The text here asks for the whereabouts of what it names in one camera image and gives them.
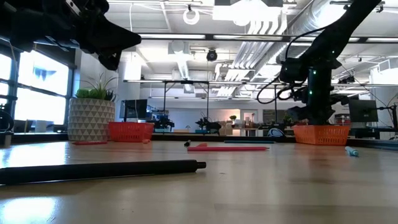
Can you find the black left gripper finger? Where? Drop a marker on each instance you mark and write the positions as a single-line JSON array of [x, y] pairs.
[[121, 37], [110, 60]]

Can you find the blue pencil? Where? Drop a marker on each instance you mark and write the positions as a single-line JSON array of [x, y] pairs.
[[248, 142]]

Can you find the red crayon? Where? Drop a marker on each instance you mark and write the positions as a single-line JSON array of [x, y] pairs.
[[90, 143]]

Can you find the small orange eraser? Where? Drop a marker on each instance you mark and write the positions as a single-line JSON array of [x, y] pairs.
[[146, 141], [202, 145]]

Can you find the pink pencil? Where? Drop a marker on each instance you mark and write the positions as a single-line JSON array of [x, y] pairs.
[[227, 149]]

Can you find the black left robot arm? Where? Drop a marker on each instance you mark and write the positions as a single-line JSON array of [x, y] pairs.
[[31, 21]]

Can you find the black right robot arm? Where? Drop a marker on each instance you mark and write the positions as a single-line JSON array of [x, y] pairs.
[[335, 34]]

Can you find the orange plastic bin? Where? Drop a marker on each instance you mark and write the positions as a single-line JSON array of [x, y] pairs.
[[321, 135]]

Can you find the black computer monitor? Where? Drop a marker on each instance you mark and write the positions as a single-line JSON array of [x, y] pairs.
[[135, 109], [362, 110]]

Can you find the blue white ball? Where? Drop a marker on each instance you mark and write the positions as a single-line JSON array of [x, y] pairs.
[[275, 132]]

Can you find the succulent in white patterned pot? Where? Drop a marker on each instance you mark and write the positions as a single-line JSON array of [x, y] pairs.
[[91, 119]]

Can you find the red plastic bin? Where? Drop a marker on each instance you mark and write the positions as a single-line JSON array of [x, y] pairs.
[[130, 132]]

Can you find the black background robot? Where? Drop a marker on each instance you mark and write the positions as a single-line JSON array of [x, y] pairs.
[[208, 125], [163, 123]]

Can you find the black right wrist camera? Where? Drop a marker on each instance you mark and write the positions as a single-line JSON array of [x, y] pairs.
[[292, 70]]

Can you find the black background gantry frame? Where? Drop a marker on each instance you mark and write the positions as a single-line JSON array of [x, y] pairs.
[[186, 82]]

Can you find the black overhead camera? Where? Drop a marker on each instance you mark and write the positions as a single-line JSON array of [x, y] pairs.
[[211, 55]]

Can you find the black aluminium table frame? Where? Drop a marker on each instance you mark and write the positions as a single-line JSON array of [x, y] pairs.
[[174, 137]]

